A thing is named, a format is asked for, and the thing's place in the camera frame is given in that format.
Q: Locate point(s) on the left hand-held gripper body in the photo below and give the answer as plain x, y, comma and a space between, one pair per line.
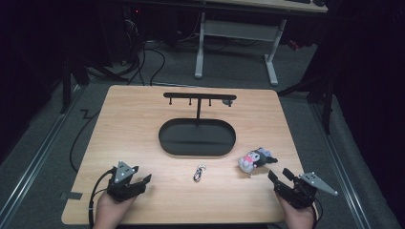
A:
122, 191

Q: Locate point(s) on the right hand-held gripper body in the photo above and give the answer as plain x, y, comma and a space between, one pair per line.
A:
299, 192

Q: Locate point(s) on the grey and black plush toy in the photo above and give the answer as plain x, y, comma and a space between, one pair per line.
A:
254, 159

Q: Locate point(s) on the black hook stand with tray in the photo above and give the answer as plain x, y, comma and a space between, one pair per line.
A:
197, 136

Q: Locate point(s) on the person's right hand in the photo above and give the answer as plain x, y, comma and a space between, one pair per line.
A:
299, 218

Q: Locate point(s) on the person's left hand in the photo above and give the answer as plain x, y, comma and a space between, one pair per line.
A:
110, 213

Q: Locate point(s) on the grey tape patch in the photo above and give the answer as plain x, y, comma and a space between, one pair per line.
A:
71, 196

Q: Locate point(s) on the black metal stand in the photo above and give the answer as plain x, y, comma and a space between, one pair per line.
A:
324, 101
67, 82

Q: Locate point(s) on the small grey charm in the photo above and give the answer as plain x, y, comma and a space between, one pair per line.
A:
228, 102

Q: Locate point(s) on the small red object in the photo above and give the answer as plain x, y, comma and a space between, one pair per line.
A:
293, 45

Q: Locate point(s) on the black computer tower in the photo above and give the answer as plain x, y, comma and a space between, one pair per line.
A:
132, 28

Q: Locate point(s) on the white desk with metal legs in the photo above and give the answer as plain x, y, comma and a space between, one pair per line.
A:
238, 30

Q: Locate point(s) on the metal floor rail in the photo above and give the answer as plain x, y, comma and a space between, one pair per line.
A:
35, 159
342, 165

